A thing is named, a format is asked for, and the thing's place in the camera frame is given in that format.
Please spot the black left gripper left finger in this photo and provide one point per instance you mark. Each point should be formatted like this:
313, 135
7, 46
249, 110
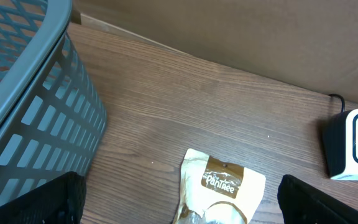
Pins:
61, 200

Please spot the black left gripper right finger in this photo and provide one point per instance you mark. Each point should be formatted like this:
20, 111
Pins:
301, 203

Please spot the brown and white snack bag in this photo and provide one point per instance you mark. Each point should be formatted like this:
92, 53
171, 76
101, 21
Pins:
213, 191

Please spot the white barcode scanner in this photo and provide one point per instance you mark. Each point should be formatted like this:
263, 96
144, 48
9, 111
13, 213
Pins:
340, 141

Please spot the grey plastic mesh basket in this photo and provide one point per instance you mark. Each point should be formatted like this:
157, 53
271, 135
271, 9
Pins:
51, 117

